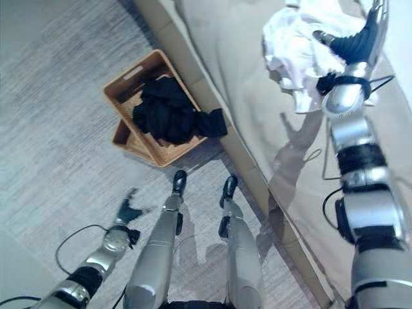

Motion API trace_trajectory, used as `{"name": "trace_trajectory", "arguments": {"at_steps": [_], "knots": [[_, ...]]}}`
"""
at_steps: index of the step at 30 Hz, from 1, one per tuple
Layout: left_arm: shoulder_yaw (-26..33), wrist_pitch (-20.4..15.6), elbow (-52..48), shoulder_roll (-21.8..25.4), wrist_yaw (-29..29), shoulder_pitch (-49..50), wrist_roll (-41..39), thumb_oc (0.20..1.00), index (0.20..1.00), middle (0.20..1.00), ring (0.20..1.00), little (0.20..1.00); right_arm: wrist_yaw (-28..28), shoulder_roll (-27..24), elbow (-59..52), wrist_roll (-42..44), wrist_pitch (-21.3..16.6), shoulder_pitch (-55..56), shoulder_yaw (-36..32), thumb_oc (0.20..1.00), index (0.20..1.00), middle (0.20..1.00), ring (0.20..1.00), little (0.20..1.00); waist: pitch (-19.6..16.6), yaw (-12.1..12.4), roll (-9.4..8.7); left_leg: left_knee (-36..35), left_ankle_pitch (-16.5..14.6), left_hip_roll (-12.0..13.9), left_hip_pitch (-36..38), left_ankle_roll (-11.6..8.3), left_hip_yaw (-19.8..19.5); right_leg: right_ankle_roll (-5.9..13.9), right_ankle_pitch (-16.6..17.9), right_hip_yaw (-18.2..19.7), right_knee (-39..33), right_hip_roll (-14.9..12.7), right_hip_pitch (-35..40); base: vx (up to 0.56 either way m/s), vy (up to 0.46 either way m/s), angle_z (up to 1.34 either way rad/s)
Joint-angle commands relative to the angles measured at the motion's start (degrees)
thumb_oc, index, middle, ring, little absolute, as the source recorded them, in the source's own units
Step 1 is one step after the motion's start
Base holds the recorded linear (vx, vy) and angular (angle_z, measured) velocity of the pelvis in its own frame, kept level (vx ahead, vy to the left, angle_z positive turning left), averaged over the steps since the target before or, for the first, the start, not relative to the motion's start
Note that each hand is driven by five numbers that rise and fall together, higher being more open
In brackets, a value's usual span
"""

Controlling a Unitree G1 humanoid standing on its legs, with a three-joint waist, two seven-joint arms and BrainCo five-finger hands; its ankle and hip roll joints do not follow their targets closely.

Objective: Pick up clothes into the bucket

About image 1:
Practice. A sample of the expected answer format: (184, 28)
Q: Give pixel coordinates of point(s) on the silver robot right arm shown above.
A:
(363, 180)

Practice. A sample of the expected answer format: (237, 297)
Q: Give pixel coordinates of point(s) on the silver robot leg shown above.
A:
(239, 244)
(157, 238)

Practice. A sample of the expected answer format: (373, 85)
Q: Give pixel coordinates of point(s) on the beige bed with sheet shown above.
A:
(289, 128)

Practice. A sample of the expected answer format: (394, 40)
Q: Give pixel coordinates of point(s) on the white garment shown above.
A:
(296, 51)

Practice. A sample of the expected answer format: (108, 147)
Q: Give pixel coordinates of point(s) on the silver robot right leg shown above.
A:
(239, 244)

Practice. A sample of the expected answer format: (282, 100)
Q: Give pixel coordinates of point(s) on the silver robot left leg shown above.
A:
(157, 238)

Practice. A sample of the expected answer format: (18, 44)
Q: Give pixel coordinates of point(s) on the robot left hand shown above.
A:
(126, 210)

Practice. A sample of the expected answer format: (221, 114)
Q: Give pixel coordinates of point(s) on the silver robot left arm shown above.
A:
(87, 272)

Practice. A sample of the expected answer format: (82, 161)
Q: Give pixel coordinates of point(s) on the grey floor rug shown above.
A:
(80, 128)

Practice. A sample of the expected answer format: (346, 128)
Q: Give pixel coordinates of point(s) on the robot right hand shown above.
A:
(354, 43)

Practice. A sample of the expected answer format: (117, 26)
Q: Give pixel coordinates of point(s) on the black crumpled garment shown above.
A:
(174, 112)

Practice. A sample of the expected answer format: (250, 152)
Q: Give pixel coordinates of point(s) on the woven tan laundry basket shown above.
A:
(128, 106)

